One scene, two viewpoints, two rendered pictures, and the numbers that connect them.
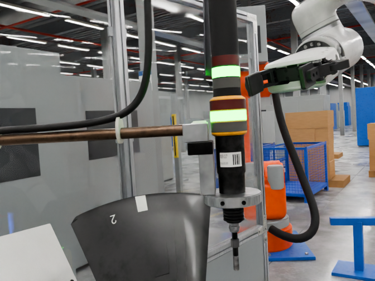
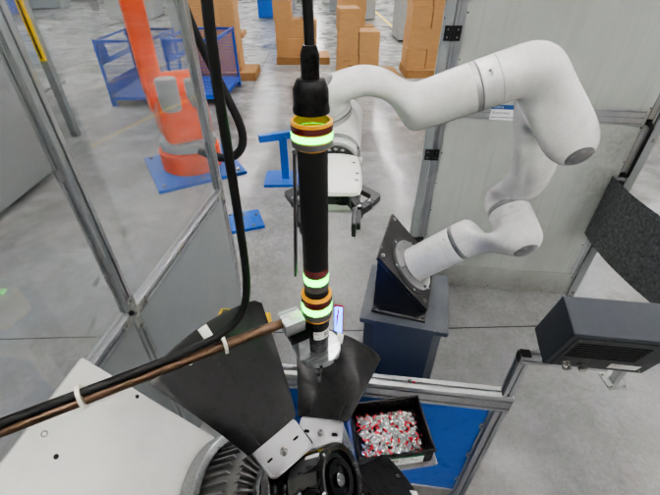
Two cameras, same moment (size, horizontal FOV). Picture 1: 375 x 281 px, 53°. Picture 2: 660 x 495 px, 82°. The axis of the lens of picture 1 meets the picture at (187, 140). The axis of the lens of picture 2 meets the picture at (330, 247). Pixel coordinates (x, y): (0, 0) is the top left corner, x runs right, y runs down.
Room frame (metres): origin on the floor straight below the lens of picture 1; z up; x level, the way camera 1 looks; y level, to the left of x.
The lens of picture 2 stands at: (0.13, 0.15, 1.94)
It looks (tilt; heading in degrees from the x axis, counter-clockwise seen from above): 37 degrees down; 326
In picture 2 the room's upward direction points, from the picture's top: straight up
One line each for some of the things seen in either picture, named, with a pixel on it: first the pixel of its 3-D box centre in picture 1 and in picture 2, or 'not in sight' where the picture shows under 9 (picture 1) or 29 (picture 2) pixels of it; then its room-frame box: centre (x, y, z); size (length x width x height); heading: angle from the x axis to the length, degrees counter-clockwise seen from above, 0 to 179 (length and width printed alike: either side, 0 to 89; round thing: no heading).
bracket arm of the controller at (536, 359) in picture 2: not in sight; (562, 359); (0.31, -0.76, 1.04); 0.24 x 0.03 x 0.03; 49
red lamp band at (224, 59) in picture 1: (225, 62); (315, 268); (0.46, -0.05, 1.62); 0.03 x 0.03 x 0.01
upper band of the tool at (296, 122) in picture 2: not in sight; (311, 133); (0.46, -0.05, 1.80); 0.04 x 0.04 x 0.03
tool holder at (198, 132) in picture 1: (222, 162); (311, 331); (0.46, -0.04, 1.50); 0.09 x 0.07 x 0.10; 84
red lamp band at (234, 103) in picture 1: (227, 105); (316, 296); (0.46, -0.05, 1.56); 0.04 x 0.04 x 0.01
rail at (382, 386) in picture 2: not in sight; (367, 384); (0.66, -0.36, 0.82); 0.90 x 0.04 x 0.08; 49
